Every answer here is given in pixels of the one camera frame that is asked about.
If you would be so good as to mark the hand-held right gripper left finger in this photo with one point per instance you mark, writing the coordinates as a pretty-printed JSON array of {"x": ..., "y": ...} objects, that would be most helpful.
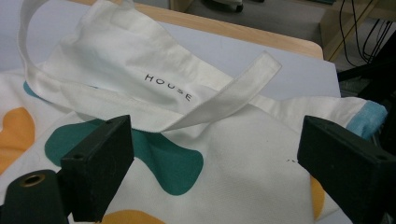
[{"x": 96, "y": 168}]

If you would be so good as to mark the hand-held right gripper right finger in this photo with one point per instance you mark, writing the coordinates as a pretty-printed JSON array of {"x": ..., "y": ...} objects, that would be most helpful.
[{"x": 351, "y": 168}]

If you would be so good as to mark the white tote bag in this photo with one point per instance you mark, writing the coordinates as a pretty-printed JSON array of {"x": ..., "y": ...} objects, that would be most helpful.
[{"x": 249, "y": 149}]

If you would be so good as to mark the black equipment stand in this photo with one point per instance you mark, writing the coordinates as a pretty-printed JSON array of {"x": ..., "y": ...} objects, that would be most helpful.
[{"x": 381, "y": 77}]

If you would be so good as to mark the black chair base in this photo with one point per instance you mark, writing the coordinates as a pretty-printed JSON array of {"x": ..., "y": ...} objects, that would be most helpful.
[{"x": 229, "y": 3}]

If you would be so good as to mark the light wooden furniture frame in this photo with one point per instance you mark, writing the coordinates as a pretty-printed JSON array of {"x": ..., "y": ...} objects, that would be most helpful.
[{"x": 334, "y": 28}]

